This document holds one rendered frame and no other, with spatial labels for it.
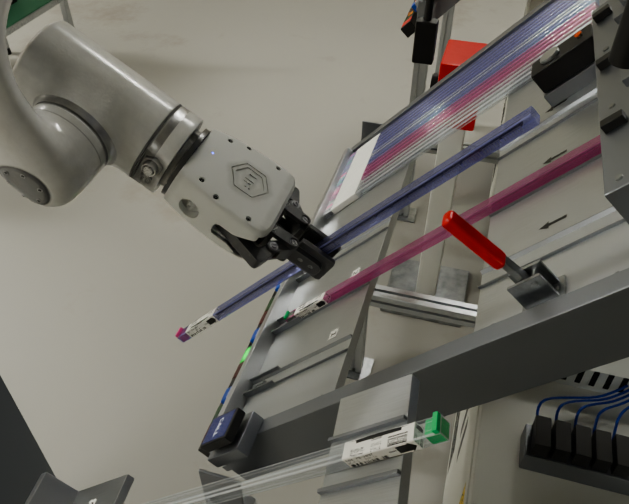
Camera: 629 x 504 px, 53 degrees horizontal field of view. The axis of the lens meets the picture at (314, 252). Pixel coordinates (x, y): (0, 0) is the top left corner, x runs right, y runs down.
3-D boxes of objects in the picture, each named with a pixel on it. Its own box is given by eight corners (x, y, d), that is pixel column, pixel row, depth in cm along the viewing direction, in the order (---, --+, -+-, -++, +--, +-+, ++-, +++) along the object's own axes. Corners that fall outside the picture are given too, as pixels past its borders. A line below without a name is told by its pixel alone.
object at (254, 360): (251, 466, 79) (208, 434, 77) (369, 175, 126) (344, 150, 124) (257, 464, 79) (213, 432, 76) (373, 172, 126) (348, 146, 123)
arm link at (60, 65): (137, 154, 53) (191, 89, 59) (-3, 57, 51) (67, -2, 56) (117, 197, 60) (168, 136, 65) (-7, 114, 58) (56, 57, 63)
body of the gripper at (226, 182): (165, 159, 54) (272, 234, 56) (213, 102, 61) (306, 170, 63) (136, 209, 59) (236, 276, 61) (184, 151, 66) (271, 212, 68)
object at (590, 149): (290, 324, 88) (283, 318, 88) (293, 317, 89) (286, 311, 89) (647, 128, 56) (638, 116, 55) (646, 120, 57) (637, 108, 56)
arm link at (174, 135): (149, 138, 54) (178, 159, 54) (193, 90, 60) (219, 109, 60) (118, 195, 59) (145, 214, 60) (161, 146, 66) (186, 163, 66)
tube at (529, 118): (183, 343, 79) (176, 337, 79) (188, 334, 80) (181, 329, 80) (539, 124, 47) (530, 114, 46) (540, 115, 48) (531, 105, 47)
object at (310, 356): (242, 453, 78) (222, 438, 77) (364, 163, 125) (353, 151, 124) (346, 414, 66) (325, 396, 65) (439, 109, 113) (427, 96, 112)
